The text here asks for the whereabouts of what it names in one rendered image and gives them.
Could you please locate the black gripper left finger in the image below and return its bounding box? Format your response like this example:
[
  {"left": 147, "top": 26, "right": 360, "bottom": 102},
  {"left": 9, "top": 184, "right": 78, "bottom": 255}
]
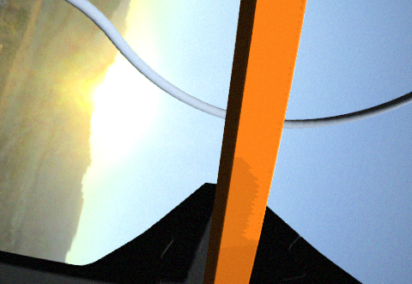
[{"left": 0, "top": 182, "right": 216, "bottom": 284}]

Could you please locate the orange bar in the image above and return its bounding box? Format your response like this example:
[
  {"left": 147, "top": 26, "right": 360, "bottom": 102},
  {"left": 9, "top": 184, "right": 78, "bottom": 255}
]
[{"left": 203, "top": 0, "right": 306, "bottom": 284}]

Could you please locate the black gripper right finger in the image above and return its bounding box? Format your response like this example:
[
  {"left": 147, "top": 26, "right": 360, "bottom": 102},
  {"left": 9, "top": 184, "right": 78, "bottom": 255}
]
[{"left": 250, "top": 205, "right": 363, "bottom": 284}]

